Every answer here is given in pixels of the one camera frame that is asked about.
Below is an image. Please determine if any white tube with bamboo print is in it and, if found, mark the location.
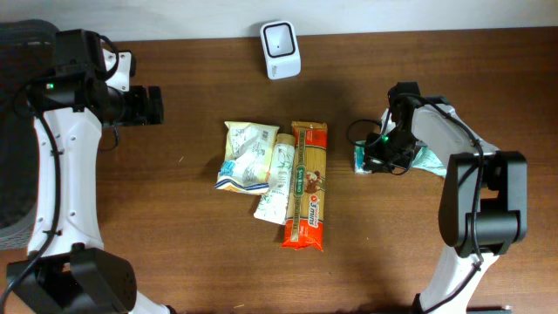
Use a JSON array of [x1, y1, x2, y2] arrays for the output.
[[254, 133, 296, 225]]

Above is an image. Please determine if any grey plastic mesh basket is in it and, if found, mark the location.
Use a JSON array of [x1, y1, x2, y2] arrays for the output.
[[1, 19, 58, 250]]

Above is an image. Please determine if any Kleenex tissue pack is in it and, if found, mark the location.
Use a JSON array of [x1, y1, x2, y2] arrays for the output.
[[354, 140, 370, 174]]

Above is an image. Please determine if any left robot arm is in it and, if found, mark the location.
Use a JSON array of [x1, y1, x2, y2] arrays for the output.
[[5, 29, 171, 313]]

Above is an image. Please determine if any cream snack bag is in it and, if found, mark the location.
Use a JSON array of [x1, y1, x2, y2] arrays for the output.
[[214, 121, 279, 195]]

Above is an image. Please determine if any orange spaghetti packet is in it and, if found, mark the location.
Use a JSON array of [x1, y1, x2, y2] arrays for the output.
[[282, 121, 328, 250]]

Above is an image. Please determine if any green wet wipes pack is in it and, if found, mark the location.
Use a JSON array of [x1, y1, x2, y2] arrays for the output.
[[411, 147, 446, 178]]

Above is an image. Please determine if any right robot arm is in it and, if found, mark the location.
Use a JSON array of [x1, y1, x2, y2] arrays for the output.
[[363, 82, 527, 313]]

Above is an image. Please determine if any white barcode scanner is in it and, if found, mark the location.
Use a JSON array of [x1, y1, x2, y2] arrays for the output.
[[260, 21, 302, 80]]

